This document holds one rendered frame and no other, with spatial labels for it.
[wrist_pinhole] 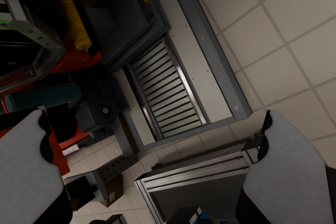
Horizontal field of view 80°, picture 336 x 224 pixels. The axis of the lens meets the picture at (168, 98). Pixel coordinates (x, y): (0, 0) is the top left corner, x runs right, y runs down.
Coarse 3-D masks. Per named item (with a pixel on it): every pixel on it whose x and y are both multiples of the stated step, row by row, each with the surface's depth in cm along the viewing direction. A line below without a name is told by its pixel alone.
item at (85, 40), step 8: (64, 0) 75; (64, 8) 74; (72, 8) 75; (72, 16) 74; (72, 24) 74; (80, 24) 75; (72, 32) 74; (80, 32) 74; (80, 40) 74; (88, 40) 75; (80, 48) 77
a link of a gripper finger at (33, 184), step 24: (24, 120) 10; (0, 144) 9; (24, 144) 9; (48, 144) 10; (0, 168) 8; (24, 168) 8; (48, 168) 8; (0, 192) 7; (24, 192) 7; (48, 192) 7; (0, 216) 6; (24, 216) 6; (48, 216) 6
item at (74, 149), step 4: (88, 140) 131; (92, 140) 133; (76, 144) 126; (80, 144) 134; (84, 144) 132; (88, 144) 130; (92, 144) 132; (68, 148) 134; (72, 148) 130; (76, 148) 127; (80, 148) 127; (64, 152) 139; (68, 152) 135; (72, 152) 132; (64, 156) 141; (68, 156) 158
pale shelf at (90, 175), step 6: (78, 174) 124; (84, 174) 115; (90, 174) 111; (96, 174) 110; (66, 180) 133; (72, 180) 127; (90, 180) 112; (96, 180) 109; (90, 186) 114; (102, 186) 110; (96, 192) 112; (102, 192) 109; (96, 198) 113; (102, 198) 109
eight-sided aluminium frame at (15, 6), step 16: (0, 0) 46; (16, 0) 49; (0, 16) 45; (16, 16) 48; (32, 16) 55; (32, 32) 54; (48, 32) 64; (48, 48) 65; (64, 48) 70; (32, 64) 81; (48, 64) 76; (0, 80) 80; (16, 80) 81; (32, 80) 83
